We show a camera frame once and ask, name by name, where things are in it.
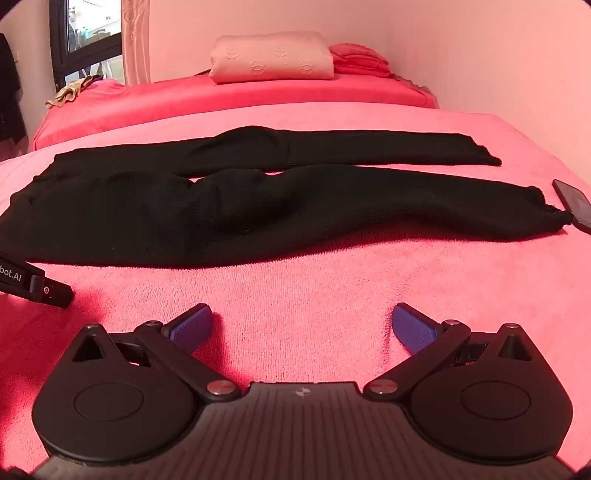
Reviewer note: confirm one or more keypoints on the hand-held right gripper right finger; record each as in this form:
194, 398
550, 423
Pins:
411, 325

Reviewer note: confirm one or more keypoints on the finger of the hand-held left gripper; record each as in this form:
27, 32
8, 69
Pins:
53, 294

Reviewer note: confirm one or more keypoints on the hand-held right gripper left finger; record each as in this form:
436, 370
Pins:
194, 325

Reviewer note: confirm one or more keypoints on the black pants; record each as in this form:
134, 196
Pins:
184, 217

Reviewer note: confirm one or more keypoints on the dark hanging clothing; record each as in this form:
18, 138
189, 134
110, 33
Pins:
9, 92

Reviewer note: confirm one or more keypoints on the beige crumpled cloth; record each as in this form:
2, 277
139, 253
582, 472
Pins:
69, 92

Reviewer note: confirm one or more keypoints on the black smartphone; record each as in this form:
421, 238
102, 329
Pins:
575, 203

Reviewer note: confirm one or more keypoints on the red bed sheet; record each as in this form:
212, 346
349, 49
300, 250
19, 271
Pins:
207, 99

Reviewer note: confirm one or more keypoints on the dark-framed window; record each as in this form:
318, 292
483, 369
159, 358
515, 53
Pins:
87, 32

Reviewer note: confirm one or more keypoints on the pink curtain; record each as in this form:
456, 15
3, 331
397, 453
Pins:
136, 41

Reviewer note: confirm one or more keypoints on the red folded cloth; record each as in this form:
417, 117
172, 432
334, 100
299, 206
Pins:
360, 60

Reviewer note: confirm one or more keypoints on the pink embossed pillow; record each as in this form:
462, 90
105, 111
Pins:
272, 57

